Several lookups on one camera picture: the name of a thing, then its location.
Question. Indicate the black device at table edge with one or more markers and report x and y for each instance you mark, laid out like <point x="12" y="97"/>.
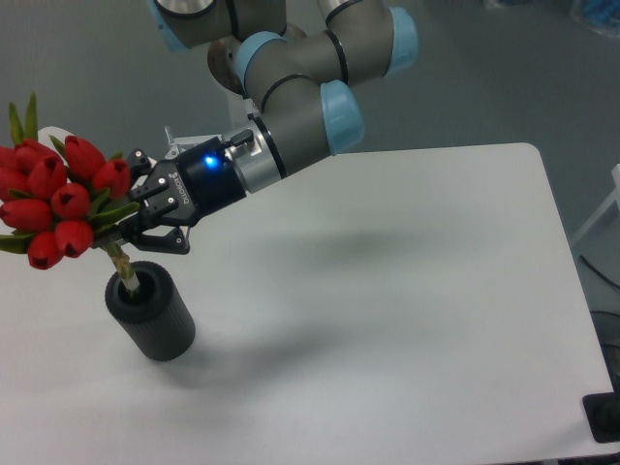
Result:
<point x="602" y="412"/>

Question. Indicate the dark grey ribbed vase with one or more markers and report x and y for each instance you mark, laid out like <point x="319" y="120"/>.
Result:
<point x="157" y="319"/>

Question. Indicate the blue items in clear bag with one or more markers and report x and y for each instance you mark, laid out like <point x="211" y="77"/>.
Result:
<point x="600" y="16"/>

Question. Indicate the white frame at right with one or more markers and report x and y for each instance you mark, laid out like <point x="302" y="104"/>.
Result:
<point x="601" y="217"/>

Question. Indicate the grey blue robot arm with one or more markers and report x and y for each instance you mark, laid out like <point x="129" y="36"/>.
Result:
<point x="302" y="89"/>

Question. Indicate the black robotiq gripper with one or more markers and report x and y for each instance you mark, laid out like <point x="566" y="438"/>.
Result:
<point x="178" y="192"/>

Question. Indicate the white chair beside table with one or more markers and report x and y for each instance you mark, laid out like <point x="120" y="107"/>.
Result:
<point x="46" y="134"/>

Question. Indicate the red tulip bouquet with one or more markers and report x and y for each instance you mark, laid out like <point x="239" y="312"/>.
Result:
<point x="59" y="200"/>

